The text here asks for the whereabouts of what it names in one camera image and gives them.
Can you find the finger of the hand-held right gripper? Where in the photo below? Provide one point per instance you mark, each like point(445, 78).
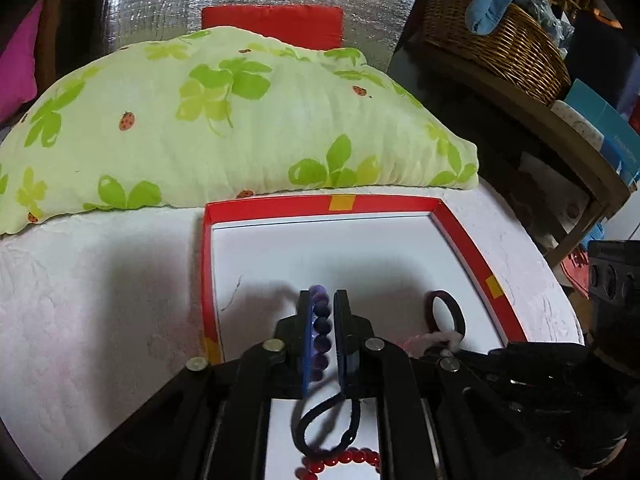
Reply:
point(540, 360)

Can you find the blue cloth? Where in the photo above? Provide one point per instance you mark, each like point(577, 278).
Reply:
point(492, 2)

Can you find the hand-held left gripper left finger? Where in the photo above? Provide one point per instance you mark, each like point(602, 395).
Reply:
point(305, 350)

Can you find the white patterned box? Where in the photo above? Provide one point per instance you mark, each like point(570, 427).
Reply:
point(580, 125)

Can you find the salmon folded cloth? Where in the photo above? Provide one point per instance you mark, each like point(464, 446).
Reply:
point(575, 272)

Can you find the light blue cardboard box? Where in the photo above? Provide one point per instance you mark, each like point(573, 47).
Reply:
point(610, 130)

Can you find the magenta pillow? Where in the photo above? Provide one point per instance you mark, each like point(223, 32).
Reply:
point(20, 65)

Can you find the small red cushion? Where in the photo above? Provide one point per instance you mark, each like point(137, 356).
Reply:
point(280, 25)

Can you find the green leaf-print pillow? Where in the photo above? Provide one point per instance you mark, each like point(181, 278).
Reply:
point(200, 125)

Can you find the clear plastic bag of clothes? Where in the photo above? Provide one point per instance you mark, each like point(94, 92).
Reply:
point(547, 15)

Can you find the wicker basket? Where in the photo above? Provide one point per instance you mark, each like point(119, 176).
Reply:
point(510, 55)

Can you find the red shallow box tray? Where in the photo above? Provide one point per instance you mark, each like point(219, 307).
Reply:
point(360, 255)

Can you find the pink scrunchie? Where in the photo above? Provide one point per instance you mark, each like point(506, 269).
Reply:
point(432, 339)

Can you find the navy bag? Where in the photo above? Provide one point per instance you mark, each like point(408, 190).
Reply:
point(610, 60)

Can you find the wooden bench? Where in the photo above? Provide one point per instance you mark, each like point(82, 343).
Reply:
point(550, 130)

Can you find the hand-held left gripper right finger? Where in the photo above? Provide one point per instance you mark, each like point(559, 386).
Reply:
point(342, 345)

